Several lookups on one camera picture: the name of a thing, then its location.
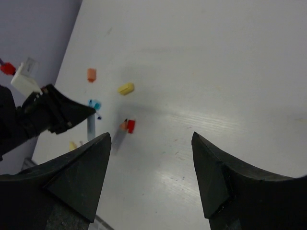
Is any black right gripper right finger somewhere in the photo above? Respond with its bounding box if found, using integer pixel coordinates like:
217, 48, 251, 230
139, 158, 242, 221
191, 133, 307, 230

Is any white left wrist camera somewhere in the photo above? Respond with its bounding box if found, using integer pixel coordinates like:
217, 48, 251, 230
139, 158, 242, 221
11, 57, 42, 97

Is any red marker cap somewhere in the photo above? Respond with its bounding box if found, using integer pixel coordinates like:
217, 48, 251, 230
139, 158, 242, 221
127, 120, 136, 134

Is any blue highlighter marker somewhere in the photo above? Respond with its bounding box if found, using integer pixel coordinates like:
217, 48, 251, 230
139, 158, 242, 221
87, 115, 95, 141

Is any orange clear marker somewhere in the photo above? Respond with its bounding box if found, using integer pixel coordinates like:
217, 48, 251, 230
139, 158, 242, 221
111, 119, 128, 155

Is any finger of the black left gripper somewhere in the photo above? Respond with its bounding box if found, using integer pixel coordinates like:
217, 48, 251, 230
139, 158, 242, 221
47, 84, 96, 128

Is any yellow marker cap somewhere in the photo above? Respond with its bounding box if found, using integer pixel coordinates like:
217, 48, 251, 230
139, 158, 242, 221
118, 82, 134, 95

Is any red cable connector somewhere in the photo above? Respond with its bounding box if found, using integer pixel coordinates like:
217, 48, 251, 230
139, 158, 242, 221
0, 62, 16, 76

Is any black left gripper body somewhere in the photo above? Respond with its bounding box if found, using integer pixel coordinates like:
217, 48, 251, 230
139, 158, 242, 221
0, 84, 70, 156

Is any yellow highlighter marker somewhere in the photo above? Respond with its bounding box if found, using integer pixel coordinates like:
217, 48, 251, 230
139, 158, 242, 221
69, 141, 77, 151

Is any orange marker cap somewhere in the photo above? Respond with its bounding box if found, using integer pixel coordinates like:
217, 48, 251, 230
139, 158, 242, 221
87, 68, 96, 83

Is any blue marker cap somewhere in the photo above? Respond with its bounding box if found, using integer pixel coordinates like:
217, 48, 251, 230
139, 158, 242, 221
88, 99, 101, 111

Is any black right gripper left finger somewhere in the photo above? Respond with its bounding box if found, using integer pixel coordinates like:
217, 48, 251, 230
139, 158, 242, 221
0, 133, 111, 230

